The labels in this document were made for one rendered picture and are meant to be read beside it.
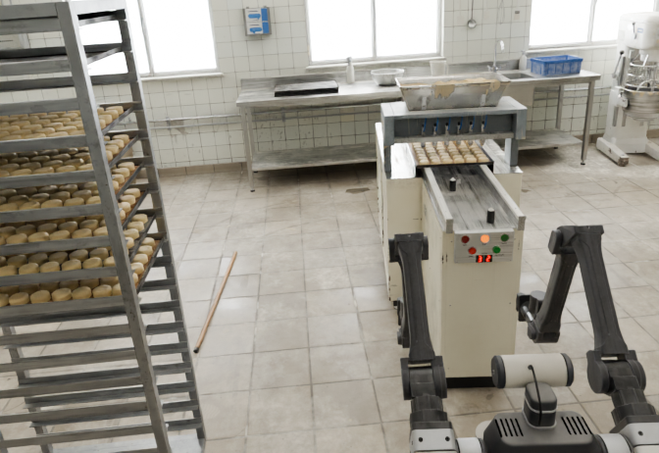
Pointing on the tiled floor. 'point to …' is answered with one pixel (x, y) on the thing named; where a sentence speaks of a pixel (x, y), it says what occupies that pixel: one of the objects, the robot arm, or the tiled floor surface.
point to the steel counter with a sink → (269, 160)
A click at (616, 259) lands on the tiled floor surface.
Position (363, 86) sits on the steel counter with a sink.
